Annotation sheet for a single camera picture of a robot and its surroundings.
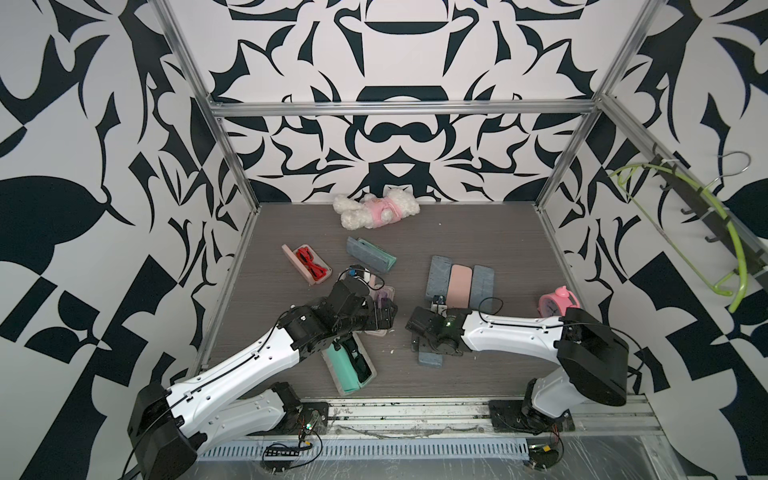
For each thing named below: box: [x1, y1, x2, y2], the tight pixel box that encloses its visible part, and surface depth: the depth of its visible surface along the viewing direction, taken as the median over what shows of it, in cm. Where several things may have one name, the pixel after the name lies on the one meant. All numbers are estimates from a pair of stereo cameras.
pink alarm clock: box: [538, 286, 580, 318], surface depth 86 cm
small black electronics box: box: [529, 443, 559, 470], surface depth 73 cm
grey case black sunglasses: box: [418, 352, 444, 368], surface depth 82 cm
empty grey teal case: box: [346, 236, 397, 272], surface depth 101 cm
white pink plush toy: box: [333, 189, 421, 230], surface depth 110 cm
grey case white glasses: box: [426, 255, 453, 299], surface depth 98 cm
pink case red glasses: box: [282, 244, 333, 286], surface depth 104 cm
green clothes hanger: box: [609, 163, 748, 313], surface depth 58 cm
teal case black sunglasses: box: [321, 331, 377, 396], surface depth 82 cm
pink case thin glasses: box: [446, 264, 473, 309], surface depth 96 cm
